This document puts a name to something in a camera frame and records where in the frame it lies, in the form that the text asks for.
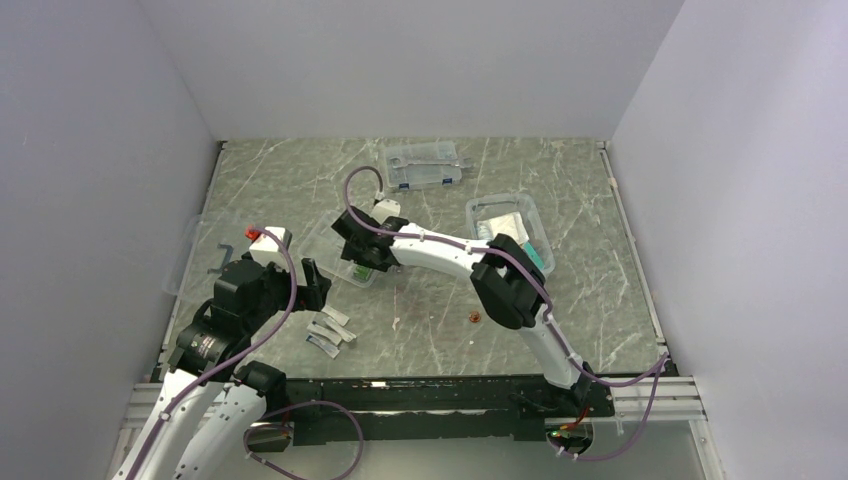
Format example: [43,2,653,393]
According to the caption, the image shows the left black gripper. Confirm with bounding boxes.
[244,256,330,332]

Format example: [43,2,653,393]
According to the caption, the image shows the small green box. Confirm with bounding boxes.
[352,266,372,282]

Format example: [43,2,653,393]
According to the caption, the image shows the clear first aid box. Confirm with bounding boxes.
[465,193,556,277]

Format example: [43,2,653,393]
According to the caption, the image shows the white gauze pad packet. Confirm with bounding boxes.
[488,212,529,245]

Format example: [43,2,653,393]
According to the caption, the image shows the teal carded blister pack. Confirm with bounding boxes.
[522,242,545,271]

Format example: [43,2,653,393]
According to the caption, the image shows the white bottle blue label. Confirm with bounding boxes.
[475,221,495,242]

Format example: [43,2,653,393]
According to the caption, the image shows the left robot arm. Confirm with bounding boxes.
[113,255,332,479]

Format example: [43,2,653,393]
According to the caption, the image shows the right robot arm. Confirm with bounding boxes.
[331,207,591,415]

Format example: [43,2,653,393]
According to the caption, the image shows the white sachet top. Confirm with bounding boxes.
[322,305,350,326]

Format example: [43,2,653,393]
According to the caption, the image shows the clear divided organizer tray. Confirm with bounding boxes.
[297,210,383,288]

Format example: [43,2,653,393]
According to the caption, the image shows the blue printed sachet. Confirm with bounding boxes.
[306,334,340,359]

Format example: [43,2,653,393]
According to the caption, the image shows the clear screw box blue latches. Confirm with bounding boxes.
[383,141,469,191]

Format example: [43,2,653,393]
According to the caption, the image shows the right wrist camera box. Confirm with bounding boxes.
[370,198,401,224]

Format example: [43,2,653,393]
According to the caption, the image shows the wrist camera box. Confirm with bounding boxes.
[370,198,401,224]
[245,227,292,269]

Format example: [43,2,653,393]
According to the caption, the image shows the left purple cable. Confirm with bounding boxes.
[125,226,366,480]

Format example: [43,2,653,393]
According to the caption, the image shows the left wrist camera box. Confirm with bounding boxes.
[245,227,292,269]

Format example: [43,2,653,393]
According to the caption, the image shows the black base frame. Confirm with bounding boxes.
[234,362,615,446]

